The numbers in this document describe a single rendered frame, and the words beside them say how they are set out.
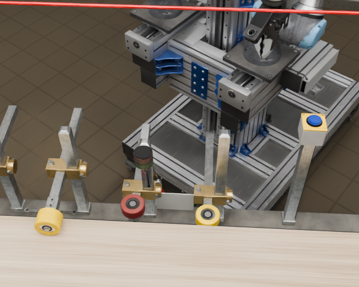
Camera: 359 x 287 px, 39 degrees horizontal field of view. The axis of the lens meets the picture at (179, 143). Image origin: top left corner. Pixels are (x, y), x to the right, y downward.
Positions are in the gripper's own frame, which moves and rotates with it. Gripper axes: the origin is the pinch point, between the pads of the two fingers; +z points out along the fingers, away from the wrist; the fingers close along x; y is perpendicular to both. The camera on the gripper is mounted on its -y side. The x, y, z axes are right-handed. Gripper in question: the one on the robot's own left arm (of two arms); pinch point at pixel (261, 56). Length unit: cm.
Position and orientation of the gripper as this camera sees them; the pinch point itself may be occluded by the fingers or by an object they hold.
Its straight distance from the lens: 161.3
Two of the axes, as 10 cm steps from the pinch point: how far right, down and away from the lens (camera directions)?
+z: 0.1, 6.7, 7.4
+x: -7.8, -4.6, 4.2
